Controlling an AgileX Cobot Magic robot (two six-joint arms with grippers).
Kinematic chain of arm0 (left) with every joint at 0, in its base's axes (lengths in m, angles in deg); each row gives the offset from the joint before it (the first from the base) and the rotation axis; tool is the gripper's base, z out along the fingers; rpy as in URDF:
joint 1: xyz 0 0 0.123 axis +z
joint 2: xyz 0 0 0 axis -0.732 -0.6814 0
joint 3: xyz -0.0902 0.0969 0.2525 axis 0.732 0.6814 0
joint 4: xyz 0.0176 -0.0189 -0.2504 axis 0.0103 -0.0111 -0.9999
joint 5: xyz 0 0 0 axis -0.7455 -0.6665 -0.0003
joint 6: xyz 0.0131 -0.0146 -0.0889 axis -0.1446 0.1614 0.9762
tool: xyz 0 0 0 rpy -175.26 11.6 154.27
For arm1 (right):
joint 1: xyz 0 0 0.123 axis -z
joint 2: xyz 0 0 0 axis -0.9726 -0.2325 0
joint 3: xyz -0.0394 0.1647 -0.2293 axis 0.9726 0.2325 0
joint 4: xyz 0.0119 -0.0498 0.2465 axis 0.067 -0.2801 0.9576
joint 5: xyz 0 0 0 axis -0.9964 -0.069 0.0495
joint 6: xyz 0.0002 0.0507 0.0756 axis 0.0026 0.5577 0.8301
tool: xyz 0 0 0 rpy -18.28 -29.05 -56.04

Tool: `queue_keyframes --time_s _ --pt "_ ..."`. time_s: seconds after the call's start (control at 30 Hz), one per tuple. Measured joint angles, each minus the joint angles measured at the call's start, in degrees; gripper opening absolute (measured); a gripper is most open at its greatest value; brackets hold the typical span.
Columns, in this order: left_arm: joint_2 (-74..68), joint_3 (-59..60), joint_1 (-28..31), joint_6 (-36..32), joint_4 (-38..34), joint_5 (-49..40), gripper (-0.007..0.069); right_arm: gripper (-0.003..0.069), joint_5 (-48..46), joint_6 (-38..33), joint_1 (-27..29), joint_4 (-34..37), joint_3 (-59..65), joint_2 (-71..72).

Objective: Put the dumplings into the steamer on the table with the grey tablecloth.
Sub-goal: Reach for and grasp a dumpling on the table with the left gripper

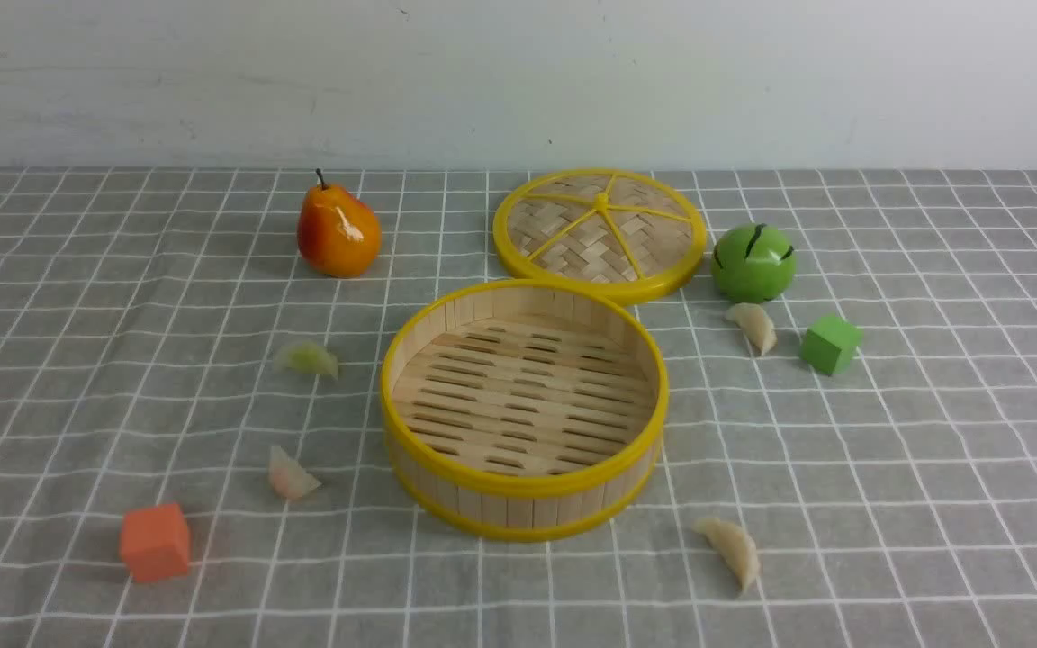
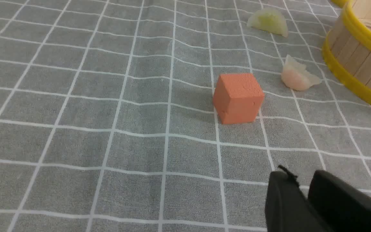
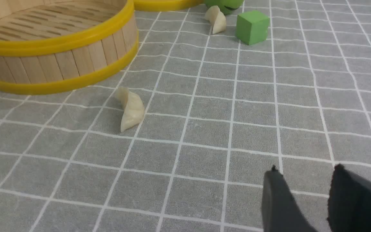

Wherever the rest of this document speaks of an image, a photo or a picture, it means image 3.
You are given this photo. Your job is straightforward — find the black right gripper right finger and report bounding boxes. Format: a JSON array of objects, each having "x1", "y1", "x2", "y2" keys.
[{"x1": 327, "y1": 164, "x2": 371, "y2": 232}]

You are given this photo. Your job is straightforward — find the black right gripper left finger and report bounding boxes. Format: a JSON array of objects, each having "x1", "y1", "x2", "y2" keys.
[{"x1": 262, "y1": 166, "x2": 316, "y2": 232}]

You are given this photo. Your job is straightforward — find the white dumpling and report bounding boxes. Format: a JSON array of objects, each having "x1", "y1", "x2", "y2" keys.
[
  {"x1": 205, "y1": 5, "x2": 227, "y2": 35},
  {"x1": 115, "y1": 87, "x2": 145, "y2": 132}
]

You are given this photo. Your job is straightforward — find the bamboo steamer tray yellow rims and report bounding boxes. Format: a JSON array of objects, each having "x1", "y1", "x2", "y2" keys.
[{"x1": 0, "y1": 0, "x2": 139, "y2": 95}]

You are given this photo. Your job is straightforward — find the grey checkered tablecloth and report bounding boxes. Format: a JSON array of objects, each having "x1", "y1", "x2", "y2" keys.
[{"x1": 0, "y1": 0, "x2": 371, "y2": 232}]

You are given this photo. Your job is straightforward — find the green foam cube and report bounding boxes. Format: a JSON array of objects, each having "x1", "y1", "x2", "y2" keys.
[{"x1": 235, "y1": 10, "x2": 270, "y2": 45}]

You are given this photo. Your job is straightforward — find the green toy ball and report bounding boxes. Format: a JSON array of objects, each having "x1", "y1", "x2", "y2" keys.
[{"x1": 204, "y1": 0, "x2": 244, "y2": 15}]

